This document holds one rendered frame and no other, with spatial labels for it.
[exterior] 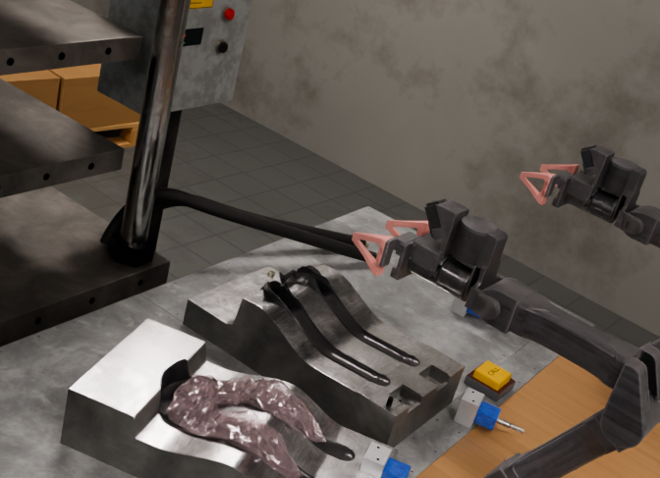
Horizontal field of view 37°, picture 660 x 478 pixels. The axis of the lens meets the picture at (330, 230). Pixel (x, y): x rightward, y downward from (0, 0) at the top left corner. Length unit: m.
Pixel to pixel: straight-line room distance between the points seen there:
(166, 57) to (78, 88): 2.49
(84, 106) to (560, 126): 2.12
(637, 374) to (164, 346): 0.79
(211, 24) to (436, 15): 2.56
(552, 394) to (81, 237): 1.10
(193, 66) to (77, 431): 0.98
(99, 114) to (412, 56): 1.51
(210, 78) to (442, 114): 2.53
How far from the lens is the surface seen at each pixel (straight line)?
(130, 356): 1.69
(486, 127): 4.64
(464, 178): 4.74
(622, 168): 2.02
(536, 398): 2.12
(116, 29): 2.04
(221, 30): 2.31
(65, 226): 2.32
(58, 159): 2.02
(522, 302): 1.48
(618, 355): 1.44
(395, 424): 1.76
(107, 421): 1.59
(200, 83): 2.32
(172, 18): 1.99
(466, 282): 1.51
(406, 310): 2.26
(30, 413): 1.72
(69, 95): 4.47
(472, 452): 1.89
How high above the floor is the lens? 1.87
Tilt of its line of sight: 25 degrees down
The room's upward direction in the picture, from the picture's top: 15 degrees clockwise
